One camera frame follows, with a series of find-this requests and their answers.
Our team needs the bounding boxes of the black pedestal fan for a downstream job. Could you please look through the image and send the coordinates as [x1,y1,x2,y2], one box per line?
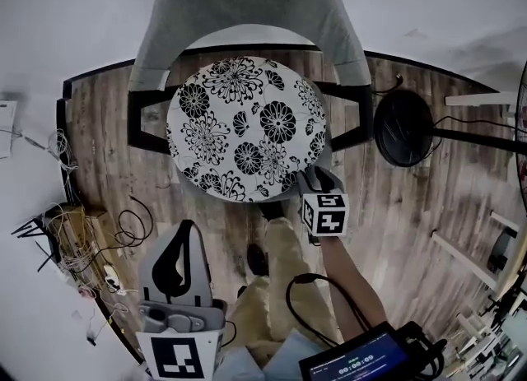
[372,77,527,216]

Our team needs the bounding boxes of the brown cardboard box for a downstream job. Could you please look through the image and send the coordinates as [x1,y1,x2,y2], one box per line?
[42,203,109,290]

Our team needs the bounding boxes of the person's black shoe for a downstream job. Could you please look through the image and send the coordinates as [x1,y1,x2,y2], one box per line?
[257,201,286,223]
[245,243,270,278]

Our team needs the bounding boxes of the black metal stand base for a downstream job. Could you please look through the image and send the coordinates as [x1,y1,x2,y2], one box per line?
[487,226,518,274]

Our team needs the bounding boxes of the black white floral round cushion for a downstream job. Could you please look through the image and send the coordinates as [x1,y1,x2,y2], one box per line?
[165,55,328,204]

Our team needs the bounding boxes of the black device mount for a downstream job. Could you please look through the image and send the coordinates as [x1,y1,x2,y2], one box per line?
[396,320,449,381]

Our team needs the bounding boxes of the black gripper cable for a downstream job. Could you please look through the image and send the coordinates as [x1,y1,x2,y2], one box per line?
[285,272,372,351]

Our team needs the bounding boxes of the thin wall cable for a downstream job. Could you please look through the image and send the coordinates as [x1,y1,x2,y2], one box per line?
[0,127,80,177]

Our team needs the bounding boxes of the person's beige trousers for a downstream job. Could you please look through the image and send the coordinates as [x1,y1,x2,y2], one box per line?
[225,216,343,356]

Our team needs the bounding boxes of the black tablet with timer screen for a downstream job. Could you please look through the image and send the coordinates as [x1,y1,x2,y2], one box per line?
[297,321,413,381]

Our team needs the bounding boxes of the white paper wall box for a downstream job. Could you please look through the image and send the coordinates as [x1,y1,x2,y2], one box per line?
[0,100,19,160]

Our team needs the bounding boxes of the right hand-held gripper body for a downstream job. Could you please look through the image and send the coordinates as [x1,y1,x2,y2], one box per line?
[301,192,351,239]

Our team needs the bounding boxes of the black router with antennas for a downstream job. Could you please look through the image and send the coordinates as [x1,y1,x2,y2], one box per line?
[11,215,63,274]

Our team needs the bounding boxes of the coiled black cable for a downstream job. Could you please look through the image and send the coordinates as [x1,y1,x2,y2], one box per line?
[96,195,155,258]

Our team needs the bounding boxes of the white power strip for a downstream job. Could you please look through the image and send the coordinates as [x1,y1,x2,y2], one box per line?
[102,263,124,293]

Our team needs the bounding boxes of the white cluttered rack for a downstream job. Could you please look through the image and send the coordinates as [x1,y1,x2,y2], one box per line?
[451,288,527,381]

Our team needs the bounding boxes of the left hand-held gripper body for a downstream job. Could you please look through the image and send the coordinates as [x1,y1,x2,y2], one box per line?
[135,299,228,381]

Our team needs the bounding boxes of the person's right forearm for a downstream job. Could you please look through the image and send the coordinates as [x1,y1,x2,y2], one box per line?
[318,235,389,346]

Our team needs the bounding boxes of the person's light blue shirt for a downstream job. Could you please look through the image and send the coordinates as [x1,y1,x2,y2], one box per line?
[212,327,327,381]

